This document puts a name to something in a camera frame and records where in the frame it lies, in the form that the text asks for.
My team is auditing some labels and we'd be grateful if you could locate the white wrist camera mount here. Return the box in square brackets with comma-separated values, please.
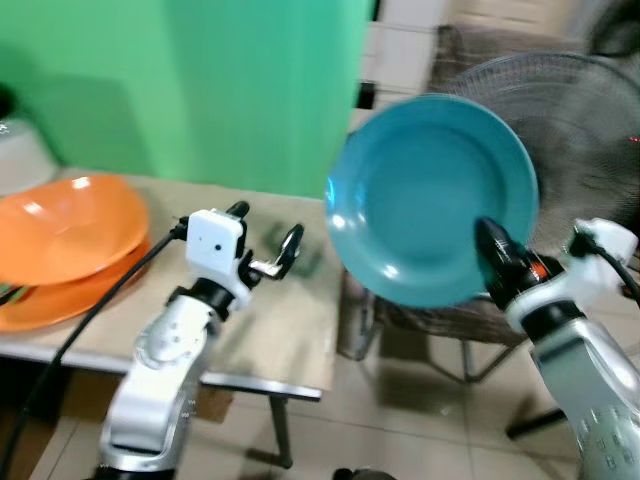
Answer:
[568, 217, 640, 287]
[184, 208, 252, 297]

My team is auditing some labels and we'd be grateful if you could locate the teal round plate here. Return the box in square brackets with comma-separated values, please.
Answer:
[326, 93, 540, 309]

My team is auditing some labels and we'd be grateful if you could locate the grey metal table leg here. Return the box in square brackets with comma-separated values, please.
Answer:
[268, 394, 295, 469]

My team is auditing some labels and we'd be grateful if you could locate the white round appliance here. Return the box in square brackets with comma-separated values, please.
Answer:
[0, 86, 58, 197]

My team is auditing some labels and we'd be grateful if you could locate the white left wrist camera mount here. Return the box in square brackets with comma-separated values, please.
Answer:
[184, 208, 252, 297]

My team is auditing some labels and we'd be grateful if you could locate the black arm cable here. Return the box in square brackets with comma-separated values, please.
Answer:
[0, 222, 191, 453]
[574, 228, 640, 301]

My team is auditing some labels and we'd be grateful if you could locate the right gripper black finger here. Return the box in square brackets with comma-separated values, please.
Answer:
[474, 216, 525, 303]

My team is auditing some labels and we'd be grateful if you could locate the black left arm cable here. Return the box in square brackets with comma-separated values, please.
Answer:
[0, 222, 191, 453]

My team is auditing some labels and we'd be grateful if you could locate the green backdrop screen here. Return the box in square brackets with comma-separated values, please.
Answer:
[0, 0, 378, 198]

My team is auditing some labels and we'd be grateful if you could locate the brown cardboard box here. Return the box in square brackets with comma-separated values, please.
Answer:
[58, 372, 237, 423]

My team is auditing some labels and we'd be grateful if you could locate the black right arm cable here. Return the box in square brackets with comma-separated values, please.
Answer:
[574, 228, 640, 301]

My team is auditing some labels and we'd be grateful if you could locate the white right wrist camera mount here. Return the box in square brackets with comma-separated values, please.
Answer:
[568, 217, 640, 287]

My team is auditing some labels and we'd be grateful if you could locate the black standing fan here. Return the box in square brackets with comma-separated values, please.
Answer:
[438, 52, 640, 443]

